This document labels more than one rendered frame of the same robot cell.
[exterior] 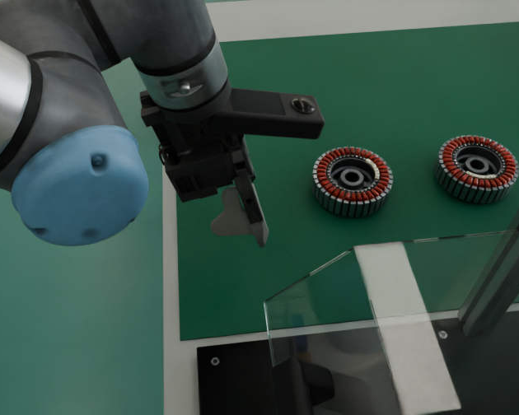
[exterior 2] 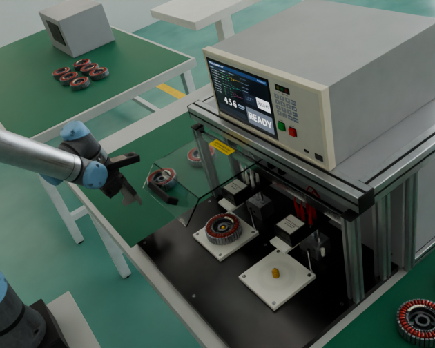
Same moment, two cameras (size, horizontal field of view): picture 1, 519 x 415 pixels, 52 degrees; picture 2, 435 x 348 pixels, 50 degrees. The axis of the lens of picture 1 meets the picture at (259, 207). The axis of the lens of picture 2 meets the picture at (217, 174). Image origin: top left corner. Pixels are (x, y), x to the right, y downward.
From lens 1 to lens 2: 1.05 m
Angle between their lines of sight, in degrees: 20
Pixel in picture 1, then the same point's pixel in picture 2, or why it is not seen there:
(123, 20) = (79, 147)
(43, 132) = (84, 164)
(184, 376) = (137, 253)
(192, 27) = (94, 143)
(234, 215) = (128, 196)
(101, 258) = not seen: hidden behind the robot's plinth
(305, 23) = (118, 143)
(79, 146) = (92, 163)
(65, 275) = not seen: hidden behind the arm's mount
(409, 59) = (165, 135)
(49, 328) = not seen: outside the picture
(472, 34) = (185, 117)
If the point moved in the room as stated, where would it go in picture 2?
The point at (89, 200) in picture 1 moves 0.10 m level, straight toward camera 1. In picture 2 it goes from (98, 174) to (123, 182)
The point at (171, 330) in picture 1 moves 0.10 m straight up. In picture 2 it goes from (126, 247) to (116, 225)
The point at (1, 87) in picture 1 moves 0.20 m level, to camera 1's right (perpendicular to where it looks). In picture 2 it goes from (76, 158) to (144, 126)
